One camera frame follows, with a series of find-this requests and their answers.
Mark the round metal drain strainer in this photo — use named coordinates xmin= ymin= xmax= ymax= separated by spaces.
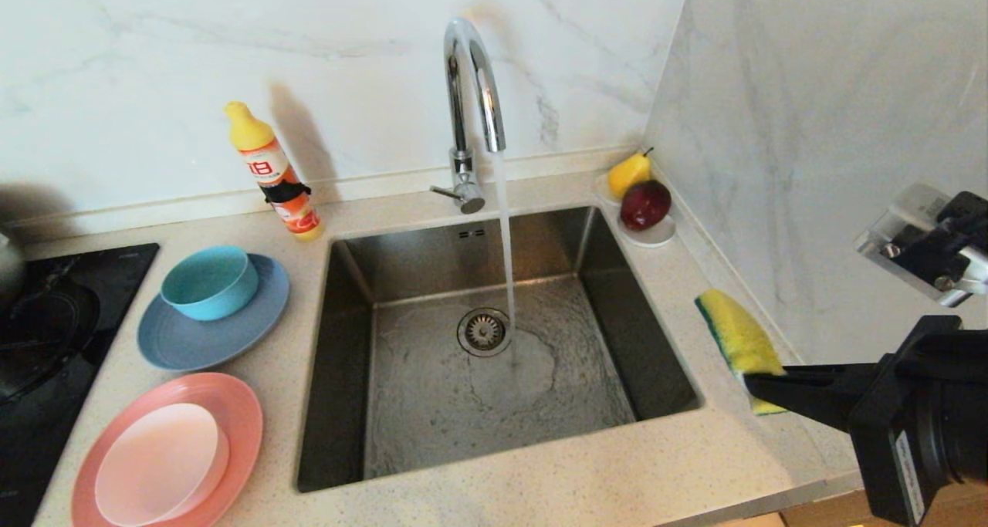
xmin=457 ymin=308 xmax=514 ymax=358

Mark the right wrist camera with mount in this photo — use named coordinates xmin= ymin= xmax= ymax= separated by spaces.
xmin=855 ymin=184 xmax=988 ymax=309

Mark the running water stream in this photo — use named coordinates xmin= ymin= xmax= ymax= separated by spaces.
xmin=492 ymin=150 xmax=520 ymax=367

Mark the black glass cooktop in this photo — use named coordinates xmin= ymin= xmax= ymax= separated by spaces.
xmin=0 ymin=243 xmax=160 ymax=527

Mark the small white dish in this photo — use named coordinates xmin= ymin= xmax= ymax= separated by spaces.
xmin=593 ymin=171 xmax=676 ymax=248

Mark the stainless steel sink basin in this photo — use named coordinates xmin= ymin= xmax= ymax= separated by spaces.
xmin=297 ymin=205 xmax=703 ymax=493

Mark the teal bowl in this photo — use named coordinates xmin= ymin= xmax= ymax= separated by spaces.
xmin=160 ymin=246 xmax=259 ymax=322

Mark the blue plate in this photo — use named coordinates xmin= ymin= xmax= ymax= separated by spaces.
xmin=137 ymin=253 xmax=290 ymax=372

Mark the pink plate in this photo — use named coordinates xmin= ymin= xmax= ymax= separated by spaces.
xmin=71 ymin=372 xmax=263 ymax=527

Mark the pale pink bowl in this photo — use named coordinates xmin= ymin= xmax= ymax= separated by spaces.
xmin=94 ymin=402 xmax=230 ymax=526

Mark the orange dish soap bottle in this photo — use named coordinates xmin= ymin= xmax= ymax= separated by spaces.
xmin=225 ymin=101 xmax=325 ymax=242

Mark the yellow green sponge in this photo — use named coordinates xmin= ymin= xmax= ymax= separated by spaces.
xmin=695 ymin=289 xmax=788 ymax=417

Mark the dark red apple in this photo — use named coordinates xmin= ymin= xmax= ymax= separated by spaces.
xmin=618 ymin=179 xmax=672 ymax=231

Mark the chrome gooseneck faucet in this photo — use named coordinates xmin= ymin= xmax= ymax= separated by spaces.
xmin=429 ymin=18 xmax=508 ymax=215

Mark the yellow pear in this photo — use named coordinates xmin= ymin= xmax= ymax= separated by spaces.
xmin=607 ymin=147 xmax=654 ymax=201

